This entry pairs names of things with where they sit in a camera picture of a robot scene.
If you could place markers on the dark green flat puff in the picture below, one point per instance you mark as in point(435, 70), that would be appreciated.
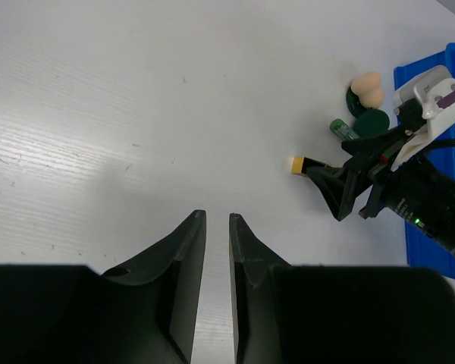
point(353, 104)

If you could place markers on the green lip balm tube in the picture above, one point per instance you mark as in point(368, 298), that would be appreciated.
point(343, 131)

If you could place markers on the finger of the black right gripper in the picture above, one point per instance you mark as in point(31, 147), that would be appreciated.
point(373, 144)
point(340, 187)

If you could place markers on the dark green round puff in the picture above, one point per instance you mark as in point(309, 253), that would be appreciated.
point(371, 123)

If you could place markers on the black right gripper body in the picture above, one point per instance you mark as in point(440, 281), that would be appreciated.
point(420, 194)

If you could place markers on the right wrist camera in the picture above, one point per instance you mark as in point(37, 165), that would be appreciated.
point(433, 92)

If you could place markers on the long black gold lipstick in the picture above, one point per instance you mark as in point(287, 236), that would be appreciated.
point(307, 167)

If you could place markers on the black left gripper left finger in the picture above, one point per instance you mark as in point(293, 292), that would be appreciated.
point(155, 297)

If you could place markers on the beige makeup sponge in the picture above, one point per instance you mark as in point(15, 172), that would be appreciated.
point(368, 89)

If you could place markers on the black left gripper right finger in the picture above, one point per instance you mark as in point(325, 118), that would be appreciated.
point(256, 331)

